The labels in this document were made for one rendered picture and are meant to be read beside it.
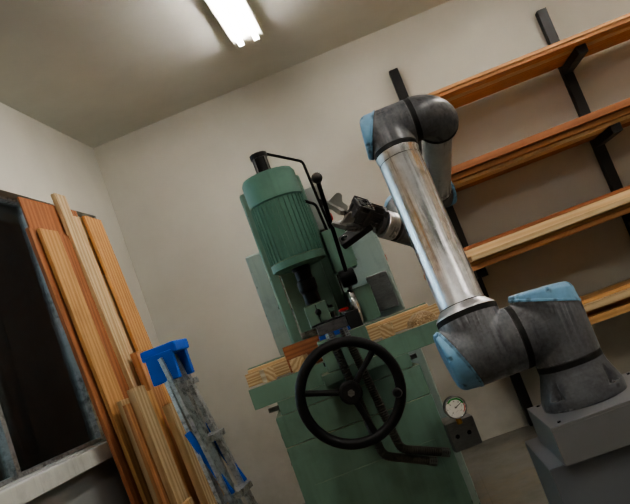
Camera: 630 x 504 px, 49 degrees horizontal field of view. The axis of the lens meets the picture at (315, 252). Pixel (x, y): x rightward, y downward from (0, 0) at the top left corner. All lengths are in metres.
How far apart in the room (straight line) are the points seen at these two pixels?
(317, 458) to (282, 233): 0.66
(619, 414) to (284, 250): 1.05
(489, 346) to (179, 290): 3.33
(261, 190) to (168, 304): 2.67
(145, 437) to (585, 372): 2.22
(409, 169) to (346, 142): 2.88
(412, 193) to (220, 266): 3.03
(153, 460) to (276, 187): 1.68
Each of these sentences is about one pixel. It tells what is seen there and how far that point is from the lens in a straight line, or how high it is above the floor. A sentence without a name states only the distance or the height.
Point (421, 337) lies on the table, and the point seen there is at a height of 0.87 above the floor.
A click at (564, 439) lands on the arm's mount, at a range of 1.56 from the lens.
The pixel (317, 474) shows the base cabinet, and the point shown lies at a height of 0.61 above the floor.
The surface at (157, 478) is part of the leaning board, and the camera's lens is 3.37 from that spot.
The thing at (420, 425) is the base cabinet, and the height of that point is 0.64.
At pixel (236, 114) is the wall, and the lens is 4.76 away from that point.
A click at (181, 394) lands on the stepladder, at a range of 2.90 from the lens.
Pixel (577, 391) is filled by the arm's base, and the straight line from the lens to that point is 1.64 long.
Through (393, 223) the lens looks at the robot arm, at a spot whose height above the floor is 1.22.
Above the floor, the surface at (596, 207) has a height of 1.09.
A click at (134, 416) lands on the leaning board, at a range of 3.36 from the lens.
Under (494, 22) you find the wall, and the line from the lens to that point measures 4.85.
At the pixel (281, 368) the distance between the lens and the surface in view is 2.16.
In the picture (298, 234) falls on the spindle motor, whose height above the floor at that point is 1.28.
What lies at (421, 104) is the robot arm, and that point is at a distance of 1.80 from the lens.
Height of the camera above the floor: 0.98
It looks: 6 degrees up
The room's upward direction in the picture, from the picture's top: 21 degrees counter-clockwise
